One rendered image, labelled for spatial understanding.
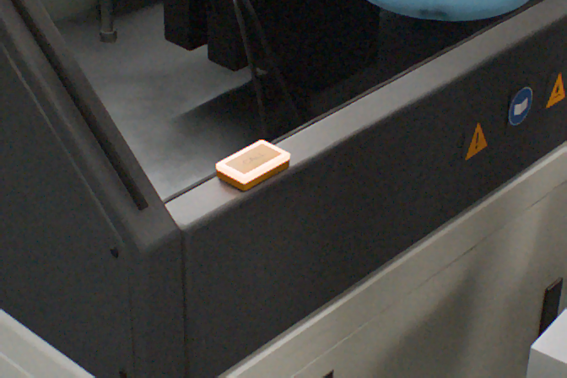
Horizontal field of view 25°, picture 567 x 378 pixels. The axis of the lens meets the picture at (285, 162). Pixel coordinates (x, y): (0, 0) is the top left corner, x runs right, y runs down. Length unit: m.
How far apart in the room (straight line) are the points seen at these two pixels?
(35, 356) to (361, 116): 0.34
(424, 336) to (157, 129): 0.33
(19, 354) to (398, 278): 0.34
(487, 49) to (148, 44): 0.43
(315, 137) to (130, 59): 0.43
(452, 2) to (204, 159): 0.80
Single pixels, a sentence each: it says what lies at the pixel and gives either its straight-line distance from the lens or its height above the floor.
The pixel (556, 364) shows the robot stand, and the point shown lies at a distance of 0.76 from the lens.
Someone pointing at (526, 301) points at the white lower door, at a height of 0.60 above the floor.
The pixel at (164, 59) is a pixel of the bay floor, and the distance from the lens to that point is 1.40.
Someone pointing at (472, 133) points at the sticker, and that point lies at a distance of 1.18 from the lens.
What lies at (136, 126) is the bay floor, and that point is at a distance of 1.28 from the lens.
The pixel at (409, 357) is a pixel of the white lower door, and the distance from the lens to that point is 1.27.
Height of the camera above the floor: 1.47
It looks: 32 degrees down
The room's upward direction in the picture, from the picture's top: 1 degrees clockwise
